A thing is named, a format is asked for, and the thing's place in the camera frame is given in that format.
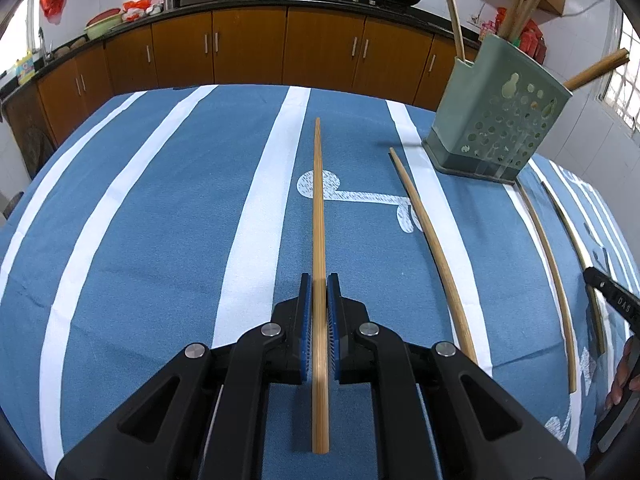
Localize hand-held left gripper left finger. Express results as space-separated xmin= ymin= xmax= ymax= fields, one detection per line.
xmin=55 ymin=272 xmax=314 ymax=480

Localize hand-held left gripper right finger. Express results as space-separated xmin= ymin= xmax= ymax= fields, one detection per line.
xmin=326 ymin=272 xmax=586 ymax=480

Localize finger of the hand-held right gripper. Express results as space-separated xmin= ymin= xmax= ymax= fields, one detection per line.
xmin=582 ymin=266 xmax=640 ymax=336

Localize green perforated utensil holder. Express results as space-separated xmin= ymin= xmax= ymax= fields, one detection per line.
xmin=421 ymin=35 xmax=573 ymax=185

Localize person's right hand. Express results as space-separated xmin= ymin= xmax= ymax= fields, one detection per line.
xmin=605 ymin=335 xmax=640 ymax=410

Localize blue striped tablecloth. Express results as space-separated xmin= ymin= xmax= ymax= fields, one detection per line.
xmin=0 ymin=84 xmax=640 ymax=471

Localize barred window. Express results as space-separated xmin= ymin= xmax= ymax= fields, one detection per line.
xmin=597 ymin=10 xmax=640 ymax=136

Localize red oil jug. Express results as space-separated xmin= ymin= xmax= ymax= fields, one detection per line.
xmin=522 ymin=20 xmax=548 ymax=65

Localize wooden base cabinets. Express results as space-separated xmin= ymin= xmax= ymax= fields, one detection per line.
xmin=0 ymin=2 xmax=481 ymax=161

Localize black kitchen countertop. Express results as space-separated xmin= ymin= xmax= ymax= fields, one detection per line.
xmin=0 ymin=0 xmax=483 ymax=106

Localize crumpled red plastic bag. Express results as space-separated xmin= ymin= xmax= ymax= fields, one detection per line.
xmin=121 ymin=0 xmax=154 ymax=23

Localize green basin with red lid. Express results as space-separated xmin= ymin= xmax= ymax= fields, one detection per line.
xmin=84 ymin=8 xmax=124 ymax=41

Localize yellow detergent bottle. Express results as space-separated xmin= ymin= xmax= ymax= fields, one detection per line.
xmin=16 ymin=52 xmax=37 ymax=86

